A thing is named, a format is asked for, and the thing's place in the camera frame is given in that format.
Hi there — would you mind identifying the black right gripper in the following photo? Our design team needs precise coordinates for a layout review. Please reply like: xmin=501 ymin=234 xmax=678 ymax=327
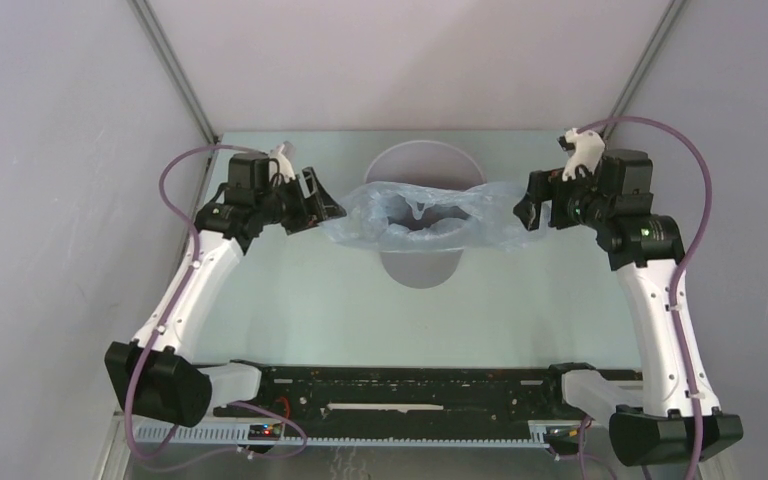
xmin=514 ymin=159 xmax=613 ymax=230

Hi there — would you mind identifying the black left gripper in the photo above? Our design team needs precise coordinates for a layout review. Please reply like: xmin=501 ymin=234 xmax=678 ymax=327
xmin=255 ymin=167 xmax=345 ymax=235

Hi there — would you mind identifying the light blue plastic trash bag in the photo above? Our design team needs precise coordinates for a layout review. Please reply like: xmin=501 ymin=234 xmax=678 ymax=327
xmin=320 ymin=182 xmax=549 ymax=253

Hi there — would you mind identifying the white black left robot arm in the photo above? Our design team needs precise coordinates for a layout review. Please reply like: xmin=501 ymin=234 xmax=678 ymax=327
xmin=104 ymin=147 xmax=346 ymax=427

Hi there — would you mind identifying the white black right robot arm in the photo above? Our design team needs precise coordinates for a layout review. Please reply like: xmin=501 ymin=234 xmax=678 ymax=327
xmin=513 ymin=150 xmax=744 ymax=466

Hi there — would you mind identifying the grey plastic trash bin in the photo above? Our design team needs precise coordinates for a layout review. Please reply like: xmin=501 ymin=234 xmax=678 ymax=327
xmin=364 ymin=140 xmax=486 ymax=289

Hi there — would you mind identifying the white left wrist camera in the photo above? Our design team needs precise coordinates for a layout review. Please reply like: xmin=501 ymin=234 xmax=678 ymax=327
xmin=268 ymin=141 xmax=296 ymax=182

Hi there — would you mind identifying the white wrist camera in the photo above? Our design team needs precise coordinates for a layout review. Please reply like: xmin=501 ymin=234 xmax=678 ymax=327
xmin=268 ymin=141 xmax=296 ymax=182
xmin=558 ymin=129 xmax=606 ymax=182

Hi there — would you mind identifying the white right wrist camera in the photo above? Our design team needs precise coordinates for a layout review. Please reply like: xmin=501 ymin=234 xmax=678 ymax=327
xmin=558 ymin=129 xmax=606 ymax=182

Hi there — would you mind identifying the right corner aluminium post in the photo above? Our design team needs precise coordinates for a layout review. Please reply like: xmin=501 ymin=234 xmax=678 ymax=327
xmin=610 ymin=0 xmax=691 ymax=117

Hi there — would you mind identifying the corner aluminium post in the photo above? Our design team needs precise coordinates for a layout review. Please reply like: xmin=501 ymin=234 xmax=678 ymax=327
xmin=610 ymin=0 xmax=691 ymax=117
xmin=126 ymin=0 xmax=220 ymax=144

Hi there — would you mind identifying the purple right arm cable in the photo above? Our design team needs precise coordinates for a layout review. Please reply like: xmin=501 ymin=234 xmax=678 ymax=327
xmin=582 ymin=116 xmax=715 ymax=480

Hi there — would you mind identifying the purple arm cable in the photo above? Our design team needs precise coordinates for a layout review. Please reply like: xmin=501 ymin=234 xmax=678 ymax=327
xmin=123 ymin=144 xmax=273 ymax=464
xmin=582 ymin=116 xmax=715 ymax=480

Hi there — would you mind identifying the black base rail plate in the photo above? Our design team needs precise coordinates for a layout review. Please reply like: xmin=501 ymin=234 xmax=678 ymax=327
xmin=250 ymin=364 xmax=584 ymax=439

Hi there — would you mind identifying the white slotted cable duct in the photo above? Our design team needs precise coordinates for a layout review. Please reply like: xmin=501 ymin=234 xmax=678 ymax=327
xmin=170 ymin=423 xmax=576 ymax=449

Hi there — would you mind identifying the left corner aluminium post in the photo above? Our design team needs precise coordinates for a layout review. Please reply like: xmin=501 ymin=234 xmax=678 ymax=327
xmin=126 ymin=0 xmax=220 ymax=144

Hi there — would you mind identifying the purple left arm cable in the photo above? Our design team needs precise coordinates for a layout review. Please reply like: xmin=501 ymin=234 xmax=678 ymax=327
xmin=123 ymin=144 xmax=273 ymax=464

